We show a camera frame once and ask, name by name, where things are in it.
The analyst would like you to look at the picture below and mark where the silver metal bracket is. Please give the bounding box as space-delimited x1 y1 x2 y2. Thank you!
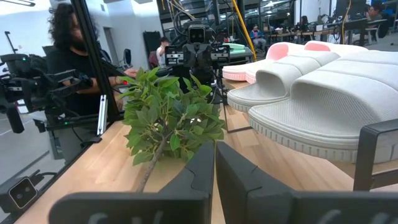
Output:
96 95 108 136

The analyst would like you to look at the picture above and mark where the black depth camera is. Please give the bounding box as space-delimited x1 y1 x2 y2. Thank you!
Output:
7 177 38 210

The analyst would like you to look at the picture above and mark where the person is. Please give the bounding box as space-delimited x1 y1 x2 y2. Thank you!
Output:
155 36 171 68
298 15 310 32
250 25 267 50
366 2 389 29
46 2 125 118

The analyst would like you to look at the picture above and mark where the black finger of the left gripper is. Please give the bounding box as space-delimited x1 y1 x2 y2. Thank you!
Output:
183 43 198 68
197 43 213 68

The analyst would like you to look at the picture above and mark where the black desk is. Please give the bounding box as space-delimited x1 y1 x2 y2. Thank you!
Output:
217 51 257 67

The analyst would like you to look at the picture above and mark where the person's forearm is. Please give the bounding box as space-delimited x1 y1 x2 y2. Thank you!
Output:
93 76 125 95

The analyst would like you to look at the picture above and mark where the yellow cable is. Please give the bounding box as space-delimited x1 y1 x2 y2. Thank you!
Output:
231 0 257 62

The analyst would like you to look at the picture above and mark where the artificial plant in black pot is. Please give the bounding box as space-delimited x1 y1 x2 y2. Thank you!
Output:
116 66 226 194

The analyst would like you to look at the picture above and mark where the pink slide sandal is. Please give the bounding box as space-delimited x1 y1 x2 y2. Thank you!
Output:
303 39 369 54
222 42 304 84

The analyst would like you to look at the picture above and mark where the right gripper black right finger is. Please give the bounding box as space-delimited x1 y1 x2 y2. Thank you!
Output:
216 141 295 224

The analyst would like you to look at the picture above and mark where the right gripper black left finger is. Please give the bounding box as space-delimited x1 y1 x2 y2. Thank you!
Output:
158 141 216 194

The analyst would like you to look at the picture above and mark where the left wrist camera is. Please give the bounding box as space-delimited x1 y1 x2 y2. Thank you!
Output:
187 24 207 44

